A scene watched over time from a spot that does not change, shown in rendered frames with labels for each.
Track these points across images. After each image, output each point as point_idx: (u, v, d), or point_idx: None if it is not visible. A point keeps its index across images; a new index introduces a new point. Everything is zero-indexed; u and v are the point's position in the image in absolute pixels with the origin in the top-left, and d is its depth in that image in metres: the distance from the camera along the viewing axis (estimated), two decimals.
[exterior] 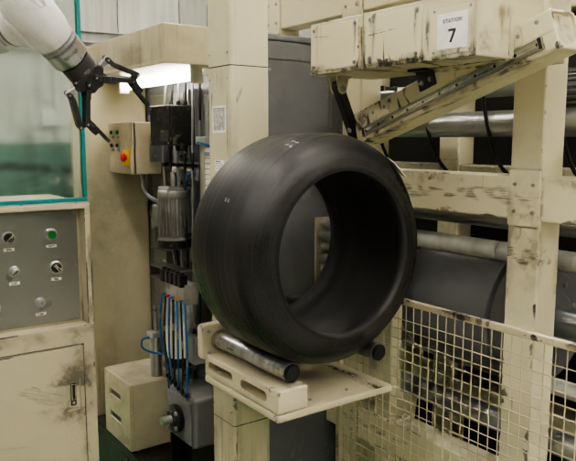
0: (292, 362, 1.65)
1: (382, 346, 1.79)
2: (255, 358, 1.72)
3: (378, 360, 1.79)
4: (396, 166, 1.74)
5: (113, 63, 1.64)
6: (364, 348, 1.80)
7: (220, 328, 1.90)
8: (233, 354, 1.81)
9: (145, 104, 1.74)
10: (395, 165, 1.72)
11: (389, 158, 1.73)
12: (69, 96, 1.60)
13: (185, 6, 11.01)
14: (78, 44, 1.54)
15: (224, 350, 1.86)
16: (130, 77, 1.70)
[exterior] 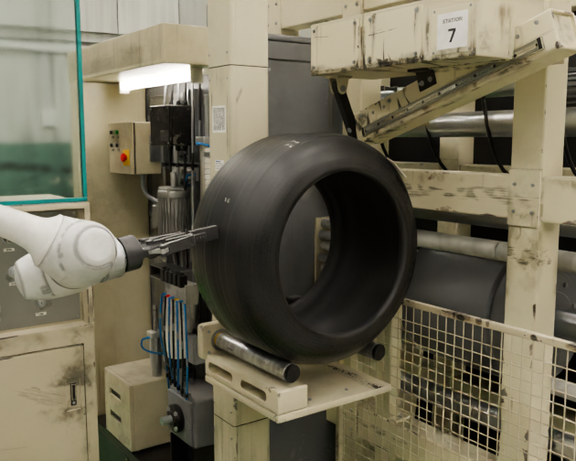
0: (292, 362, 1.65)
1: (382, 346, 1.79)
2: (255, 358, 1.72)
3: (378, 360, 1.79)
4: (396, 166, 1.74)
5: (147, 238, 1.53)
6: (364, 348, 1.80)
7: (220, 328, 1.90)
8: (233, 354, 1.81)
9: (215, 229, 1.57)
10: (395, 165, 1.72)
11: (389, 158, 1.73)
12: (163, 244, 1.43)
13: (185, 6, 11.01)
14: None
15: (224, 350, 1.86)
16: None
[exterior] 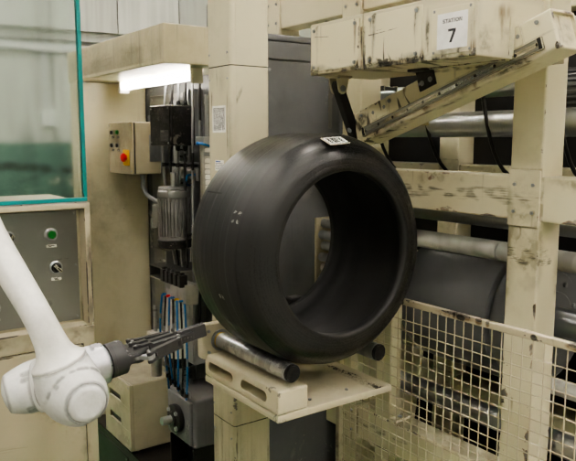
0: (279, 371, 1.63)
1: (374, 355, 1.78)
2: None
3: (384, 347, 1.80)
4: (334, 140, 1.61)
5: (135, 337, 1.54)
6: None
7: (220, 328, 1.90)
8: None
9: (203, 326, 1.58)
10: (334, 144, 1.59)
11: (324, 140, 1.60)
12: (149, 351, 1.44)
13: (185, 6, 11.01)
14: (84, 348, 1.45)
15: None
16: None
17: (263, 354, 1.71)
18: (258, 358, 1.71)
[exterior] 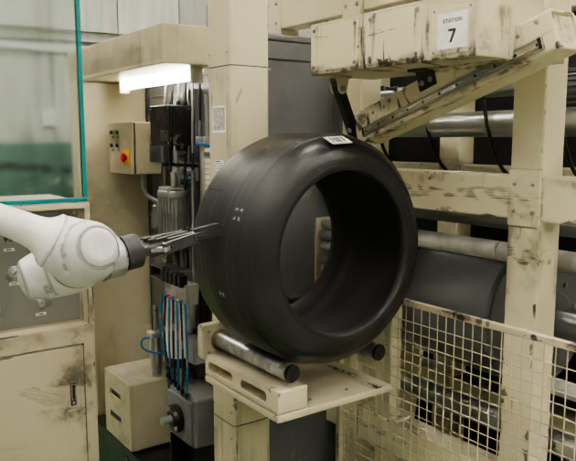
0: (279, 371, 1.63)
1: (374, 355, 1.78)
2: None
3: (384, 347, 1.80)
4: (336, 139, 1.62)
5: (149, 236, 1.53)
6: None
7: (220, 328, 1.90)
8: None
9: (217, 227, 1.57)
10: (336, 144, 1.60)
11: (326, 139, 1.61)
12: (165, 242, 1.44)
13: (185, 6, 11.01)
14: None
15: None
16: None
17: (263, 354, 1.71)
18: (258, 358, 1.71)
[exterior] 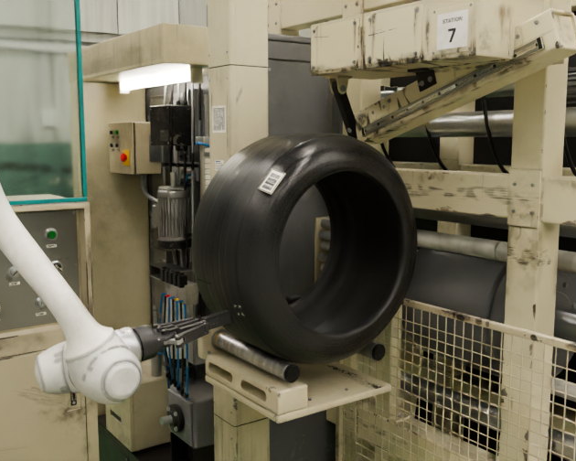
0: None
1: (384, 354, 1.80)
2: (264, 350, 1.73)
3: (373, 354, 1.78)
4: (271, 183, 1.52)
5: (162, 324, 1.57)
6: (371, 340, 1.81)
7: (220, 328, 1.90)
8: (234, 342, 1.81)
9: (228, 314, 1.61)
10: (273, 190, 1.51)
11: (261, 190, 1.52)
12: (177, 336, 1.48)
13: (185, 6, 11.01)
14: None
15: (223, 339, 1.85)
16: None
17: None
18: None
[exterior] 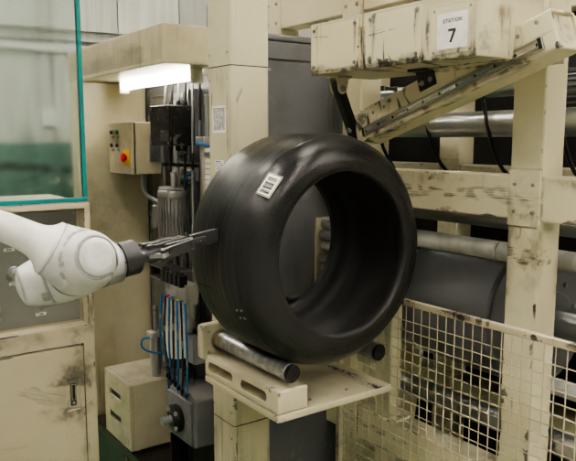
0: None
1: (383, 357, 1.79)
2: None
3: (373, 349, 1.78)
4: (268, 187, 1.52)
5: (147, 241, 1.53)
6: (374, 341, 1.82)
7: (220, 328, 1.90)
8: (238, 340, 1.82)
9: (215, 232, 1.57)
10: (271, 194, 1.51)
11: (260, 195, 1.52)
12: (163, 249, 1.44)
13: (185, 6, 11.01)
14: None
15: (226, 337, 1.86)
16: None
17: (261, 369, 1.71)
18: None
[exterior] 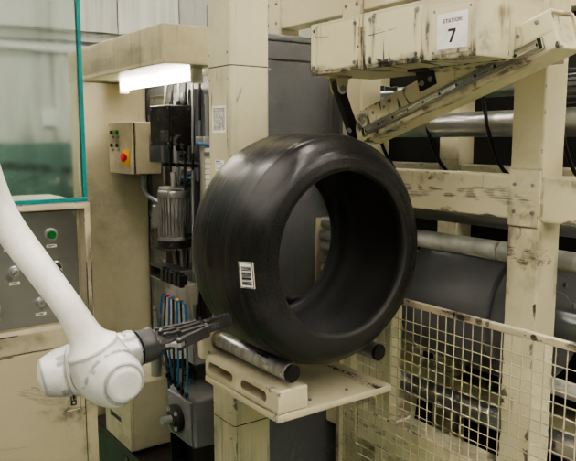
0: (287, 361, 1.65)
1: (379, 346, 1.78)
2: (255, 363, 1.72)
3: (381, 359, 1.80)
4: (247, 277, 1.51)
5: (164, 326, 1.58)
6: (364, 353, 1.80)
7: (220, 328, 1.90)
8: (237, 356, 1.82)
9: (229, 316, 1.62)
10: (254, 284, 1.51)
11: (245, 287, 1.52)
12: (179, 338, 1.48)
13: (185, 6, 11.01)
14: None
15: None
16: None
17: None
18: (268, 352, 1.73)
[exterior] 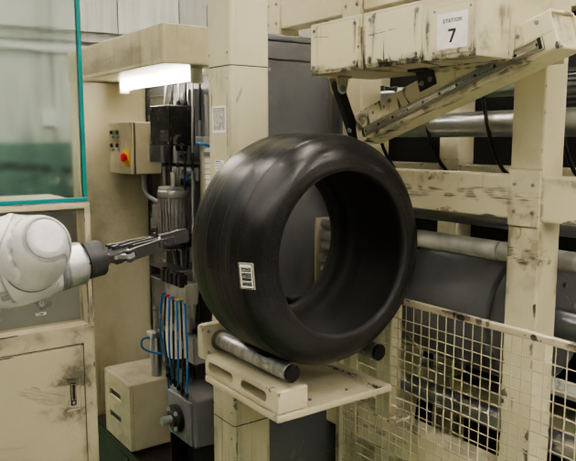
0: (288, 361, 1.65)
1: (379, 346, 1.78)
2: (255, 362, 1.72)
3: (381, 359, 1.80)
4: (247, 278, 1.51)
5: (114, 242, 1.49)
6: (364, 352, 1.80)
7: (220, 328, 1.90)
8: (236, 356, 1.82)
9: (185, 232, 1.53)
10: (254, 284, 1.51)
11: (245, 288, 1.52)
12: (128, 249, 1.39)
13: (185, 6, 11.01)
14: None
15: None
16: None
17: None
18: (269, 352, 1.73)
